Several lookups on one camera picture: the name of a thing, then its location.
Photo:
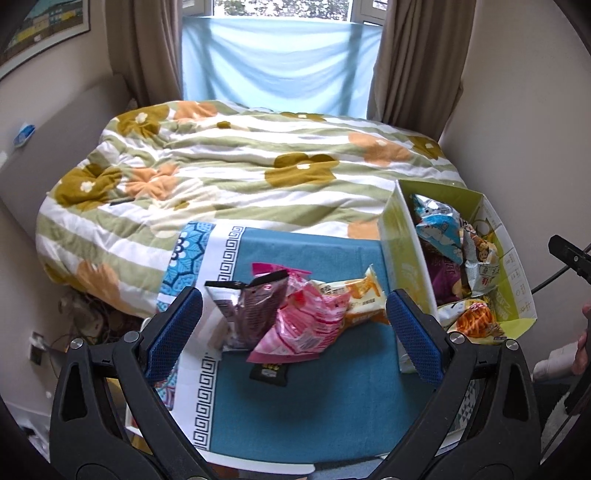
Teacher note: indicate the window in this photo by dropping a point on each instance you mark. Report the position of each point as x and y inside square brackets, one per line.
[286, 7]

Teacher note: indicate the teal patterned table mat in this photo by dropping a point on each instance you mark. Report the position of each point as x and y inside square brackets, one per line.
[323, 406]

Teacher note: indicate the light blue window cloth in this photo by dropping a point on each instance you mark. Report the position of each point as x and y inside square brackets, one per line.
[277, 64]

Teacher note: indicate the white fluffy rug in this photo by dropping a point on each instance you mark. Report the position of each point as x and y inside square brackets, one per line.
[556, 429]

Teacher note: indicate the white wall switch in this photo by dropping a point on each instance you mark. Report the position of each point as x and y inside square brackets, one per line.
[2, 159]

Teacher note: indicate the floral striped blanket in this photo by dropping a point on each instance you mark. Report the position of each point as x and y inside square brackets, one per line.
[240, 170]

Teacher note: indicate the purple snack packet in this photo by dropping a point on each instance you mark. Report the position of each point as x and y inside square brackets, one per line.
[441, 277]

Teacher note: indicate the silver brown snack packet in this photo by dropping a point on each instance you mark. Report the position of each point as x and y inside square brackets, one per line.
[429, 204]

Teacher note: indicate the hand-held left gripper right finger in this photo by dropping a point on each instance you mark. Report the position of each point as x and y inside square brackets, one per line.
[415, 341]

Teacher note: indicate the grey bed headboard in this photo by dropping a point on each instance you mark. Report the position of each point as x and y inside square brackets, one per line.
[51, 138]

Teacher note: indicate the yellow white snack packet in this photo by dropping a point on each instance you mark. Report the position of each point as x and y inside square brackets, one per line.
[480, 263]

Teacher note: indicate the pink snack packet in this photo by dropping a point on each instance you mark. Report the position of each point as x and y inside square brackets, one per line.
[300, 332]

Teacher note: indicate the light blue snack packet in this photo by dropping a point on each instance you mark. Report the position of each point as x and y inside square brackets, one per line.
[438, 233]

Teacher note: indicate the orange striped snack packet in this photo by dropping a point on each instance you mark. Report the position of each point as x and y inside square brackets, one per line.
[475, 321]

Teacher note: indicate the small blue white object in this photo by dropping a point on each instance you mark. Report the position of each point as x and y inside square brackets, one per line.
[25, 134]

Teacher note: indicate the orange white bread packet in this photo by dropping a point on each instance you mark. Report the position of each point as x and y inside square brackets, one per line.
[360, 295]

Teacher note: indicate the small black snack packet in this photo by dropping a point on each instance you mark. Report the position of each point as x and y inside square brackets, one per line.
[270, 373]

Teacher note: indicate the black floor lamp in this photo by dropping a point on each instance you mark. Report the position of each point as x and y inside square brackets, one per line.
[570, 253]

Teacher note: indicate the brown curtain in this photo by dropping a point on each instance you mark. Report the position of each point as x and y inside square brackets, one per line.
[147, 46]
[415, 64]

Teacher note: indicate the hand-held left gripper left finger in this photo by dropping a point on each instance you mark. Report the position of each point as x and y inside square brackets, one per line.
[178, 332]

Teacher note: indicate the wall socket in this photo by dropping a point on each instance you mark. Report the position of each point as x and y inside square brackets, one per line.
[37, 346]

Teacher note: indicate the dark maroon snack packet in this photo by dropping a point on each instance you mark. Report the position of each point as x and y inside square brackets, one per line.
[254, 314]

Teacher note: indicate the framed wall poster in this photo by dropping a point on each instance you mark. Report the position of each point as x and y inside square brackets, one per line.
[41, 27]

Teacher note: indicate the person's right hand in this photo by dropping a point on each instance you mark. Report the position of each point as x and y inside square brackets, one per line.
[584, 344]

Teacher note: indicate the green cardboard box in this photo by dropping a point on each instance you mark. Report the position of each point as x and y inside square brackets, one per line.
[406, 249]

